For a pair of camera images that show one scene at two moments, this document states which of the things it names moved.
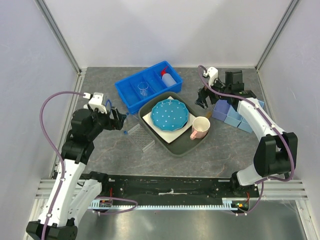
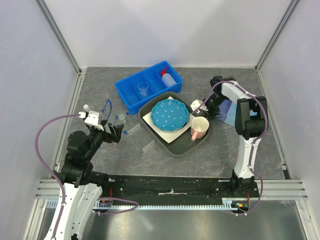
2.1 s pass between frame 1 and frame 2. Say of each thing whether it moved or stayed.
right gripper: moved
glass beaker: stayed
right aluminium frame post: stayed
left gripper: moved
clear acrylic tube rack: stayed
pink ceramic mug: stayed
